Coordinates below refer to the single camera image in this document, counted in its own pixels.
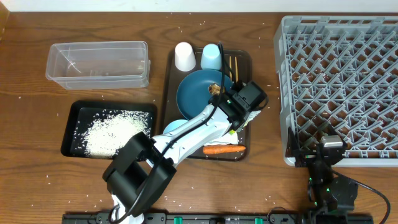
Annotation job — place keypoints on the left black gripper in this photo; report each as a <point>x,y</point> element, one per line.
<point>249,111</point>

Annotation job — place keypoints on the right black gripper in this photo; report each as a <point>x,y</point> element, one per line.
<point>306,156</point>

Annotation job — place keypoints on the dark blue plate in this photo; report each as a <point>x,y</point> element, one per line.
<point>193,92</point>

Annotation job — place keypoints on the light blue bowl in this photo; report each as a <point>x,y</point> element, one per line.
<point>174,125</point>

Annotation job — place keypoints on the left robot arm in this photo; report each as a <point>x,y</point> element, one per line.
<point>144,167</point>

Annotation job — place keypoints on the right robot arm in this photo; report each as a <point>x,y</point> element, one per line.
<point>332,195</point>

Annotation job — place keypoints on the grey dishwasher rack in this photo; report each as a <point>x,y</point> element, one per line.
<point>339,71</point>

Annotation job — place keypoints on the black waste tray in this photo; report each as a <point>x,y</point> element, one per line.
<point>82,113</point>

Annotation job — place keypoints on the foil snack wrapper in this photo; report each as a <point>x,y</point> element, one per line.
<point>248,118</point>

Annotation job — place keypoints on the right wooden chopstick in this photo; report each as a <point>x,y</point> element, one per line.
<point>236,69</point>

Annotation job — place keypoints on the wooden chopstick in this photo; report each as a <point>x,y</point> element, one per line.
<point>229,68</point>
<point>236,69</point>

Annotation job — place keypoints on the brown food scrap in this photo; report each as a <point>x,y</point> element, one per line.
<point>214,89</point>

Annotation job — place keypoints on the left wooden chopstick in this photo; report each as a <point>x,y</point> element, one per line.
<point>229,68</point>

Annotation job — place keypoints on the crumpled white tissue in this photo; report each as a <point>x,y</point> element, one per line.
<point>225,140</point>

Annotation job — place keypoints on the dark brown serving tray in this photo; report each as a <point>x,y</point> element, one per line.
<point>170,111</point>

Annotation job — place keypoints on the light blue plastic cup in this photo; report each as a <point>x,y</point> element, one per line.
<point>211,57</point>

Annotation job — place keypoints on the orange carrot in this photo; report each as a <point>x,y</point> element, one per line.
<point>221,149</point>

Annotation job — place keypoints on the white plastic cup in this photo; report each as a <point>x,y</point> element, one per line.
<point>184,57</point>

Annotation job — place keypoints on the clear plastic bin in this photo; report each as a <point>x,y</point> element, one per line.
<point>99,65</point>

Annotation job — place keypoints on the white rice pile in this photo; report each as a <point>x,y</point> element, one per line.
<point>106,136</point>

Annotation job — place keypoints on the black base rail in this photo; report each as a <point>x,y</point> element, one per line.
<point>162,218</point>

